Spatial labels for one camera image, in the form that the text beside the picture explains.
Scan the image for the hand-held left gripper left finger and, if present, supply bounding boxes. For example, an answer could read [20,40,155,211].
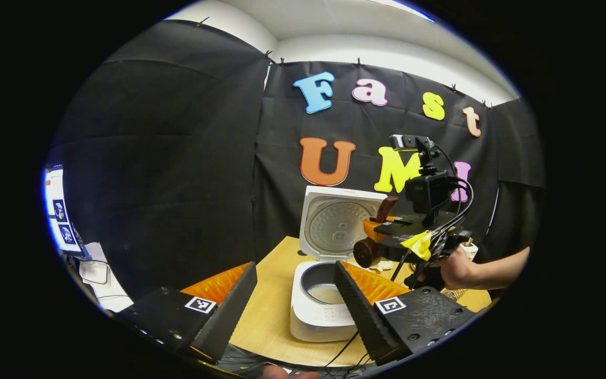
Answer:
[116,261,258,364]

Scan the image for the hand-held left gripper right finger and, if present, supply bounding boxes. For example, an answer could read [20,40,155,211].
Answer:
[334,261,477,366]

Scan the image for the white rice layer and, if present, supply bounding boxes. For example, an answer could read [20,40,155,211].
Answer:
[307,283,346,305]

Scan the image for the white rice cooker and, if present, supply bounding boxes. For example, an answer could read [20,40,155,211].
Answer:
[290,185,390,343]

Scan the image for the white side table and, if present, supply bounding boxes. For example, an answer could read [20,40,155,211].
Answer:
[77,241,135,312]

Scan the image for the white square device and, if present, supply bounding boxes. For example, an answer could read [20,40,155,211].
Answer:
[79,261,110,285]

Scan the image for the black backdrop cloth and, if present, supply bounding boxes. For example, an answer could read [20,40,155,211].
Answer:
[48,20,546,301]

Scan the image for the computer monitor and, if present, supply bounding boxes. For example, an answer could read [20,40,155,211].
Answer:
[44,164,85,257]

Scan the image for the black power cable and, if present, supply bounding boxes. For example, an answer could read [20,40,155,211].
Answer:
[324,329,372,372]

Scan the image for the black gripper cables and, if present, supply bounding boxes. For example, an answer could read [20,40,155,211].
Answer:
[390,145,475,287]

